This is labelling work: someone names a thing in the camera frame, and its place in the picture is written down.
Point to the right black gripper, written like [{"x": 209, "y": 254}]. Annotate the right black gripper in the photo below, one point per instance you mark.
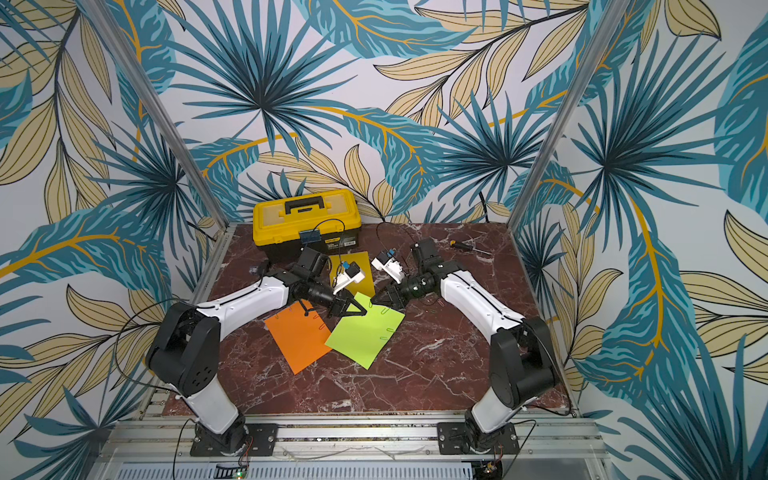
[{"x": 392, "y": 294}]

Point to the left aluminium corner post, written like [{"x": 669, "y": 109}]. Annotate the left aluminium corner post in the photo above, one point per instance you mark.
[{"x": 108, "y": 28}]

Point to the aluminium corner post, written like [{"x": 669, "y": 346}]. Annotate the aluminium corner post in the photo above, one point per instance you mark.
[
  {"x": 108, "y": 28},
  {"x": 583, "y": 74}
]

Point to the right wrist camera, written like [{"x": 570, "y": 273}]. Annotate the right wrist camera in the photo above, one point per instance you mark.
[{"x": 387, "y": 262}]

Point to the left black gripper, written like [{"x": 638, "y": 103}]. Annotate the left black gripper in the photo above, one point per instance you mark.
[{"x": 339, "y": 306}]

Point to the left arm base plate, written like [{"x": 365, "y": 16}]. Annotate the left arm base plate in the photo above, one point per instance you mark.
[{"x": 241, "y": 439}]

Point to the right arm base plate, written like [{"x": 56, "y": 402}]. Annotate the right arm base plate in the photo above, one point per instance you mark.
[{"x": 465, "y": 438}]

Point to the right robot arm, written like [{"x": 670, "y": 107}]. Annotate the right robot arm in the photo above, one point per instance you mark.
[{"x": 522, "y": 364}]

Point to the orange paper sheet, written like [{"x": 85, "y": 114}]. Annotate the orange paper sheet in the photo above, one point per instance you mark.
[{"x": 300, "y": 334}]

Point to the aluminium front frame rail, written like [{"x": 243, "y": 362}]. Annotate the aluminium front frame rail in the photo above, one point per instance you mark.
[{"x": 359, "y": 446}]

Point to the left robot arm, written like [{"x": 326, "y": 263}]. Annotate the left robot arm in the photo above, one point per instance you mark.
[{"x": 185, "y": 351}]

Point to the yellow black toolbox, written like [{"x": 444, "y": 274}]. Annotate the yellow black toolbox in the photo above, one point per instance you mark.
[{"x": 328, "y": 222}]

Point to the small black orange tool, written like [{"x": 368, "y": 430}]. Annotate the small black orange tool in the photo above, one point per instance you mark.
[{"x": 461, "y": 246}]

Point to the lime green paper sheet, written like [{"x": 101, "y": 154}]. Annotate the lime green paper sheet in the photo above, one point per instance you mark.
[{"x": 361, "y": 338}]

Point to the yellow paper sheet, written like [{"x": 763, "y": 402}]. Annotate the yellow paper sheet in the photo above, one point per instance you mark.
[{"x": 366, "y": 285}]

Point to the right aluminium corner post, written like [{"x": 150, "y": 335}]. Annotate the right aluminium corner post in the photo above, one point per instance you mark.
[{"x": 583, "y": 74}]

